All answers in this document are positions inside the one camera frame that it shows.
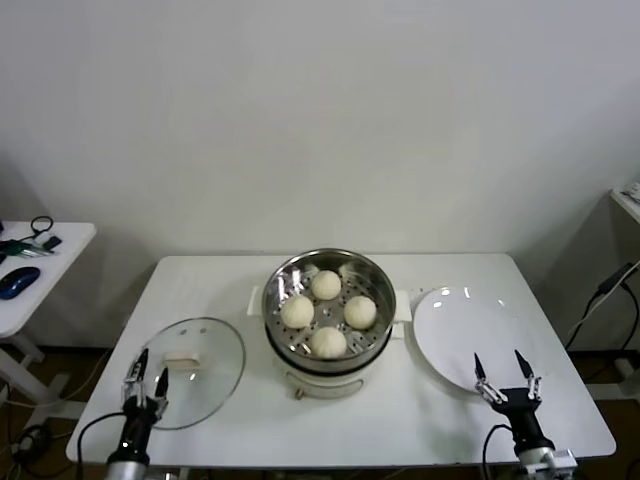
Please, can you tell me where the green handled tool set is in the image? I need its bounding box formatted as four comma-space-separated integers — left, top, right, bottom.
0, 238, 56, 258

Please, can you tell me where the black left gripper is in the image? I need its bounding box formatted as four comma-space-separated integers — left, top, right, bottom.
118, 348, 170, 455

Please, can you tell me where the blue computer mouse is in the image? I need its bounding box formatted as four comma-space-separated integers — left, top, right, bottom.
0, 265, 43, 301

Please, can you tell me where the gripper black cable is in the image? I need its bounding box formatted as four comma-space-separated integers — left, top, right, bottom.
76, 411, 127, 466
481, 423, 516, 480

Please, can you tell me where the perforated steel steamer basket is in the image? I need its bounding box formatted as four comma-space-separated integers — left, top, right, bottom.
248, 247, 412, 372

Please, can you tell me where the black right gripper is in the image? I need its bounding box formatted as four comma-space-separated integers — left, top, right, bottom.
472, 349, 555, 455

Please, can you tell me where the black floor cable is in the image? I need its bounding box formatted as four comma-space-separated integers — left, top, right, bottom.
0, 422, 71, 479

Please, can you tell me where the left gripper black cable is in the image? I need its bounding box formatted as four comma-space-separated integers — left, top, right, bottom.
76, 411, 127, 466

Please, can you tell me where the black power adapter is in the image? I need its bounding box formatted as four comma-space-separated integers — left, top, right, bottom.
597, 262, 639, 297

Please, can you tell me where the black loop cord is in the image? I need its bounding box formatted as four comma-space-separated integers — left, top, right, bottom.
19, 215, 56, 241

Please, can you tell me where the white round plate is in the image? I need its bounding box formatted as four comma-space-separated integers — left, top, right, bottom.
412, 285, 537, 396

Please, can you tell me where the white electric cooker base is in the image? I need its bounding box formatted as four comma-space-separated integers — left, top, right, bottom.
264, 319, 407, 401

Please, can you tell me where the round glass lid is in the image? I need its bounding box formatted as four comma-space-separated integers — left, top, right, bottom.
124, 316, 246, 431

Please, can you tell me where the white floor cable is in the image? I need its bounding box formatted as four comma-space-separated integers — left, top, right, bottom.
0, 347, 114, 409

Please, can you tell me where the white side table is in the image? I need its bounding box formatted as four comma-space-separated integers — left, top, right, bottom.
0, 221, 99, 416

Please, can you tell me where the white shelf table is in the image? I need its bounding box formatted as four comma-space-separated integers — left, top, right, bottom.
609, 187, 640, 224

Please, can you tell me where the white steamed baozi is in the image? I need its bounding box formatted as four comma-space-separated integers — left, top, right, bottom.
343, 295, 378, 330
311, 269, 343, 301
309, 326, 348, 360
279, 294, 316, 330

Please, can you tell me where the thin black cable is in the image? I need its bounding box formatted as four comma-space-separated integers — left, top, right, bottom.
584, 292, 640, 364

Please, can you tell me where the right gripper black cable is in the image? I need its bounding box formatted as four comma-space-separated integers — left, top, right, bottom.
481, 423, 516, 480

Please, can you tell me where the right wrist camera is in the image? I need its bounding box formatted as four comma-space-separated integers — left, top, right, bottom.
547, 448, 580, 472

